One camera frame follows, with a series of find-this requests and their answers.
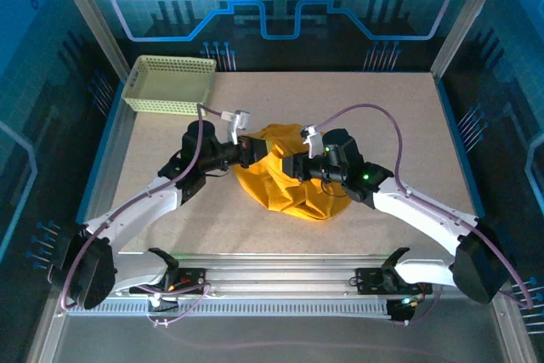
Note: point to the orange t-shirt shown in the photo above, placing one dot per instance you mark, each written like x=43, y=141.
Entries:
x=276, y=184

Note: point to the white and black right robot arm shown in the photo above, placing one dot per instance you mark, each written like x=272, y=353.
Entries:
x=425, y=214

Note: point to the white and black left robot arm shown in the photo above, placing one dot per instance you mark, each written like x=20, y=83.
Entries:
x=136, y=205

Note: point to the pale green plastic basket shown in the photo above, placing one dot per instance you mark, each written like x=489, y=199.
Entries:
x=170, y=78

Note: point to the black controller box with LED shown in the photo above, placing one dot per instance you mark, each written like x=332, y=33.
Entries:
x=399, y=310

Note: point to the grey metal tray panel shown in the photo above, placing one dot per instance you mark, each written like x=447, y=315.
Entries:
x=276, y=342

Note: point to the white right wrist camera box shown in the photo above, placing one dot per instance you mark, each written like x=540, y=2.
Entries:
x=314, y=144

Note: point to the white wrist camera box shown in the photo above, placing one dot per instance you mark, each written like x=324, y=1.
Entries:
x=238, y=120
x=314, y=144

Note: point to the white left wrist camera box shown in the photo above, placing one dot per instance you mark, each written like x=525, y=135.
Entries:
x=238, y=120

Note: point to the aluminium mounting rail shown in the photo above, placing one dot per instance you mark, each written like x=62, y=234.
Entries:
x=276, y=271

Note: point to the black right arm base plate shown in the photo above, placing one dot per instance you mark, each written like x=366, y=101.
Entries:
x=367, y=286

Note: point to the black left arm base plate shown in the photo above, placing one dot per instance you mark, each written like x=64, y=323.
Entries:
x=195, y=286

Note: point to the aluminium frame post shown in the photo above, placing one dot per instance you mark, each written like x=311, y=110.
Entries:
x=466, y=18
x=92, y=18

